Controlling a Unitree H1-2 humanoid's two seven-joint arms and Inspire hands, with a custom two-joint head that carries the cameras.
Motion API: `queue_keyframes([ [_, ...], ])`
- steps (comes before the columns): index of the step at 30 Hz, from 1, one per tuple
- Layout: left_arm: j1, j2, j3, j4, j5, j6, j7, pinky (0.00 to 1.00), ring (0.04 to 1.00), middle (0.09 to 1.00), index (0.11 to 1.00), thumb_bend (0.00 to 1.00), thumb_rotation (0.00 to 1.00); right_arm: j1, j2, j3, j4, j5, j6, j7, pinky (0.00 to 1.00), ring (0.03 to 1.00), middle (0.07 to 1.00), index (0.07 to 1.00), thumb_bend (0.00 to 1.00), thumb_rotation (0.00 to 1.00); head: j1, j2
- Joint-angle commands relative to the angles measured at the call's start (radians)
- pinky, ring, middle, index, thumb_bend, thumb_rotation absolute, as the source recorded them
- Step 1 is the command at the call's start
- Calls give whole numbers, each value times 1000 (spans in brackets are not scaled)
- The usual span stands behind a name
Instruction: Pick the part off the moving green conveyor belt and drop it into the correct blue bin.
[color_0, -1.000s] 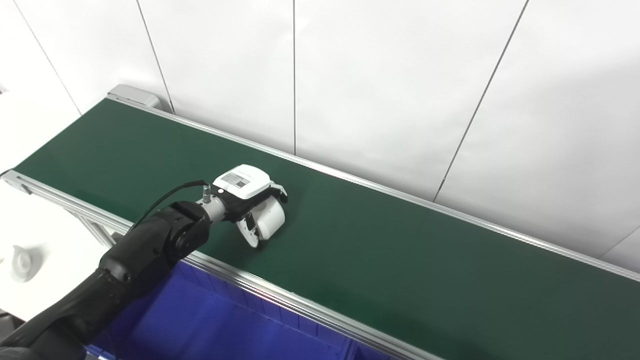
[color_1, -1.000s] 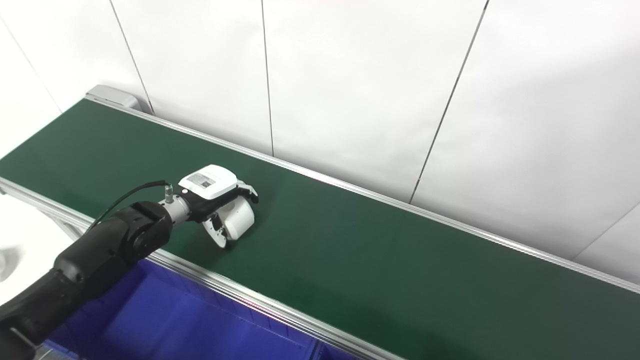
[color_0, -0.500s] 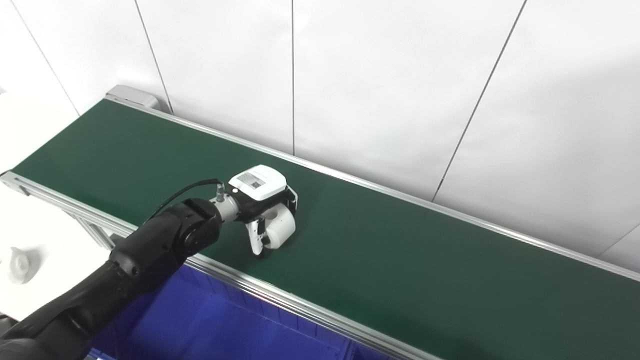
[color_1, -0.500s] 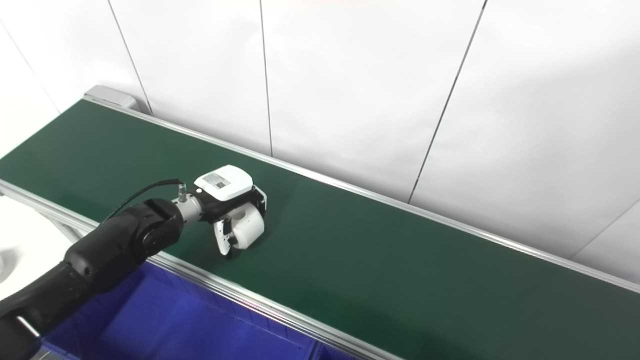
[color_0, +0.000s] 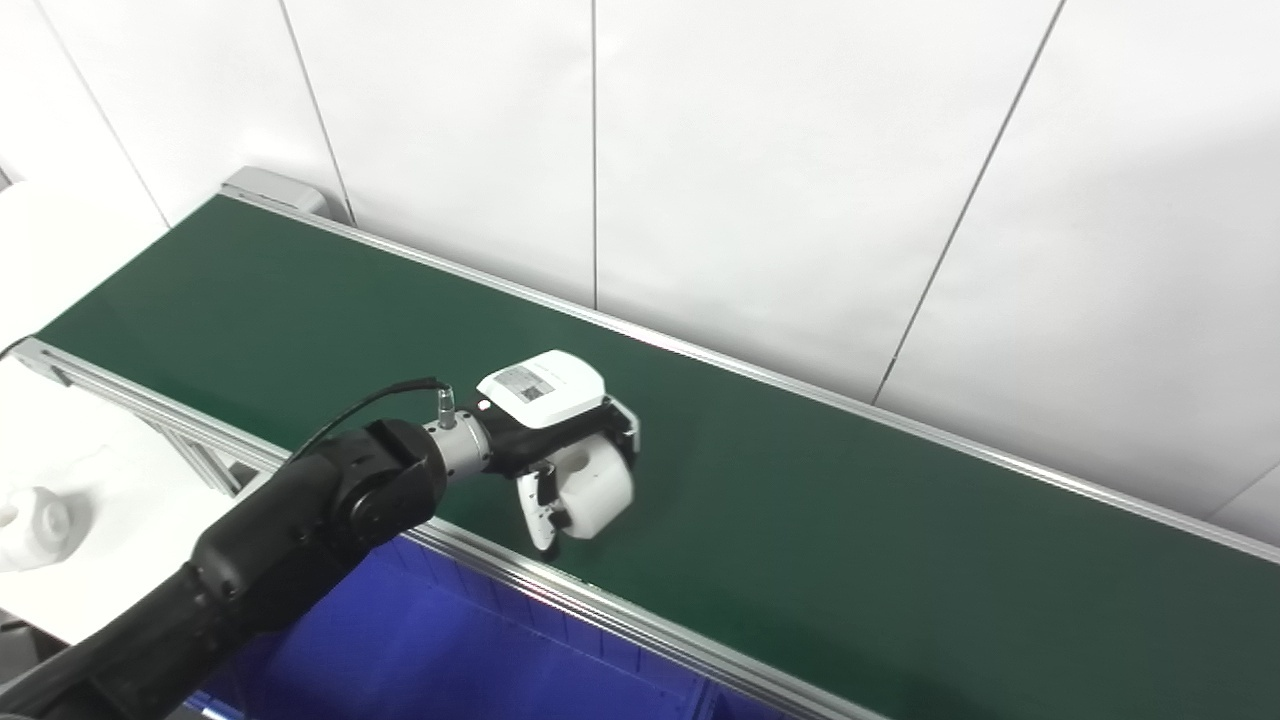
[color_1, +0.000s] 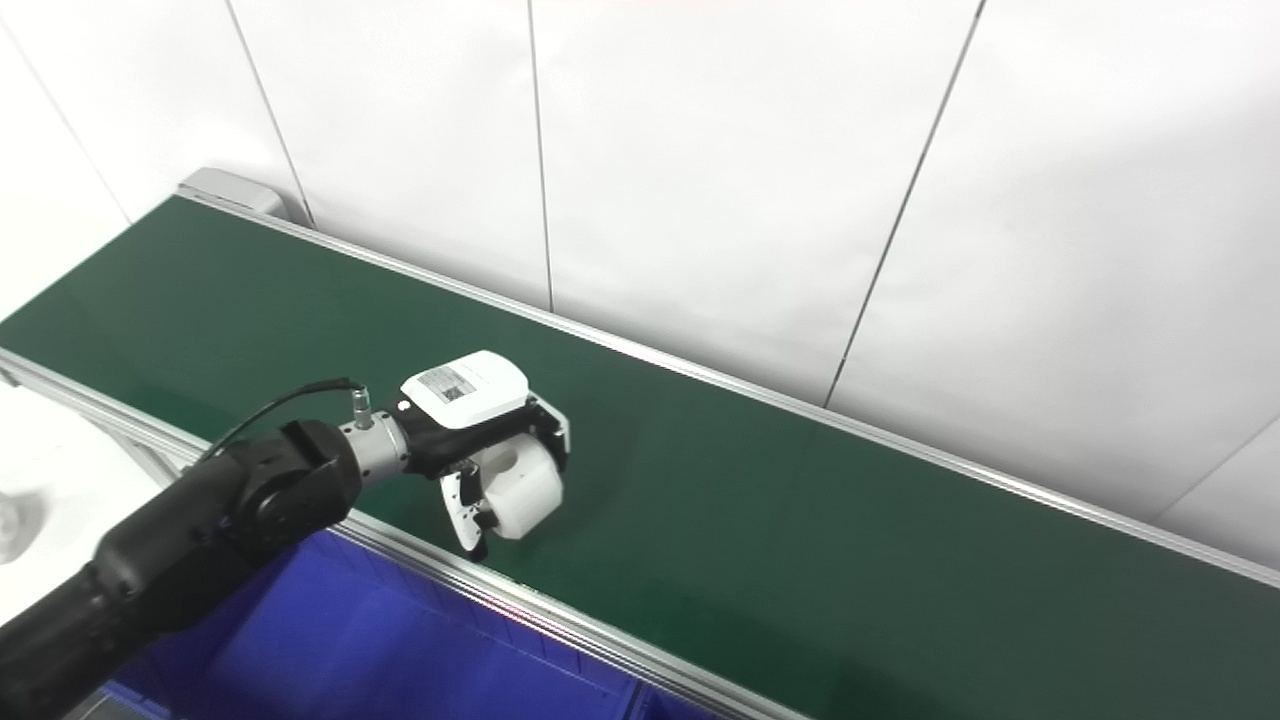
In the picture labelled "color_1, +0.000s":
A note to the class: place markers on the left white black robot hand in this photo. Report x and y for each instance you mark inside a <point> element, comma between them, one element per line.
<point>465,390</point>

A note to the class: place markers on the white plastic part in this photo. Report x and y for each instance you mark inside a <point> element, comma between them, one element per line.
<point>525,490</point>

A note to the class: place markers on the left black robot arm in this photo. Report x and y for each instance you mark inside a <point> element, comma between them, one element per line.
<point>200,530</point>

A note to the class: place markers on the green conveyor belt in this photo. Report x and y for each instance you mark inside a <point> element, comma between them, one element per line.
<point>500,590</point>
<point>800,520</point>

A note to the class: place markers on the blue plastic bin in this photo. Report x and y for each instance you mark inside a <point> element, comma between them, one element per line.
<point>350,640</point>

